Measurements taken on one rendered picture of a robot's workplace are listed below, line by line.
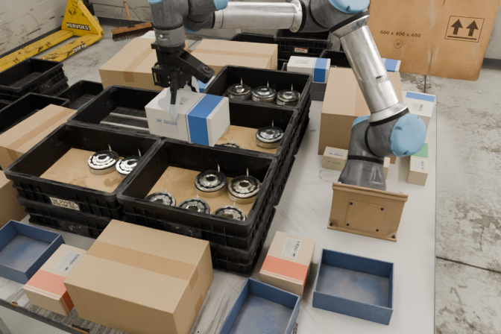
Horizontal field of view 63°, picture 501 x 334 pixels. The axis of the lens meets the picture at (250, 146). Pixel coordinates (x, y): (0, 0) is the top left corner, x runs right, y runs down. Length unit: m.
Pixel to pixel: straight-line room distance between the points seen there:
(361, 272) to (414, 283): 0.15
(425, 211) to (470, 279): 0.86
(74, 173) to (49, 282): 0.40
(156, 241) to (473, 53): 3.42
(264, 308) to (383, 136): 0.58
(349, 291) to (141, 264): 0.57
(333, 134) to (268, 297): 0.70
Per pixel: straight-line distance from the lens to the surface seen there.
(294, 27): 1.29
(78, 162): 1.57
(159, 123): 1.17
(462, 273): 2.33
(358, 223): 1.34
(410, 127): 1.21
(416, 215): 1.49
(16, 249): 1.52
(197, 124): 1.10
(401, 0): 4.00
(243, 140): 1.52
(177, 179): 1.38
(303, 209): 1.43
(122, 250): 1.16
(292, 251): 1.21
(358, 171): 1.30
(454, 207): 2.66
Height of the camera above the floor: 1.71
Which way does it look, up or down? 36 degrees down
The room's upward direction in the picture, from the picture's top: 2 degrees counter-clockwise
